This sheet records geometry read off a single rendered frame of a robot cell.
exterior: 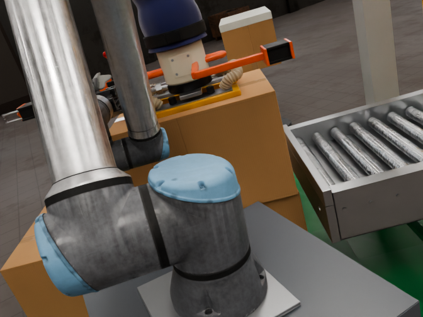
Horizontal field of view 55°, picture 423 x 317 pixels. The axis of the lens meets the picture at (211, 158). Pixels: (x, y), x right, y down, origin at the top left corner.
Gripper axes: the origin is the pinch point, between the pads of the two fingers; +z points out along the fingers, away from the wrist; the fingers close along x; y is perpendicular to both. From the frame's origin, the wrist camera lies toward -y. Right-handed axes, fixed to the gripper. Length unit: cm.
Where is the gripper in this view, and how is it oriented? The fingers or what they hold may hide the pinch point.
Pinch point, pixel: (106, 94)
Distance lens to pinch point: 143.1
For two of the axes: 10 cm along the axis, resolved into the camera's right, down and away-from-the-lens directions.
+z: -0.3, -3.9, 9.2
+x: -2.7, -8.8, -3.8
